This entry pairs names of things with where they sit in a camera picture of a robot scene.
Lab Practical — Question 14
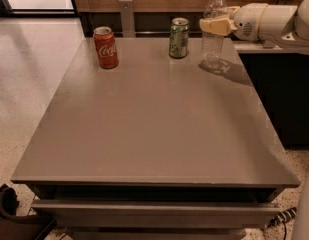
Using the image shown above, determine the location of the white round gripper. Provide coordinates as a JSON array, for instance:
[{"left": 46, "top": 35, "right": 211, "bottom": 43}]
[{"left": 199, "top": 3, "right": 267, "bottom": 41}]

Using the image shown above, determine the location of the clear plastic water bottle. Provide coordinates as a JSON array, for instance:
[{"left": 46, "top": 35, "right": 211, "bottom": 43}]
[{"left": 201, "top": 0, "right": 228, "bottom": 68}]

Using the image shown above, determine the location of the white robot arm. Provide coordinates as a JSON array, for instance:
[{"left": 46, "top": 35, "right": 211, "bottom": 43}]
[{"left": 200, "top": 0, "right": 309, "bottom": 146}]

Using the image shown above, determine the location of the green soda can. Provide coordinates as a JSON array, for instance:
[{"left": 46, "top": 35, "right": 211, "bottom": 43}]
[{"left": 169, "top": 18, "right": 189, "bottom": 59}]

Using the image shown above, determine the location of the red Coca-Cola can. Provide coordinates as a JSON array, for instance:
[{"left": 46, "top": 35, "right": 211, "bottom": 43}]
[{"left": 93, "top": 26, "right": 119, "bottom": 69}]

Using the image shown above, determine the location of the dark object bottom left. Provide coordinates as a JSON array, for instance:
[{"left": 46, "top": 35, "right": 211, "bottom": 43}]
[{"left": 0, "top": 183, "right": 58, "bottom": 240}]

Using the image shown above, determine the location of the right metal bracket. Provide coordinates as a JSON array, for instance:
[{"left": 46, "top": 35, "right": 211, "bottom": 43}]
[{"left": 258, "top": 0, "right": 297, "bottom": 48}]

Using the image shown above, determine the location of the metal bracket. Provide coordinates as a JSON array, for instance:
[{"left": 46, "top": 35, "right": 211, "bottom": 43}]
[
  {"left": 258, "top": 0, "right": 297, "bottom": 48},
  {"left": 119, "top": 0, "right": 136, "bottom": 38}
]

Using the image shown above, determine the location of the left metal bracket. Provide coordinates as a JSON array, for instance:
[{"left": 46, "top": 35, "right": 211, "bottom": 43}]
[{"left": 119, "top": 0, "right": 136, "bottom": 38}]

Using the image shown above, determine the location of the striped cable on floor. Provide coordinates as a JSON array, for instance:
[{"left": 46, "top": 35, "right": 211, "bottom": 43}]
[{"left": 262, "top": 206, "right": 298, "bottom": 231}]

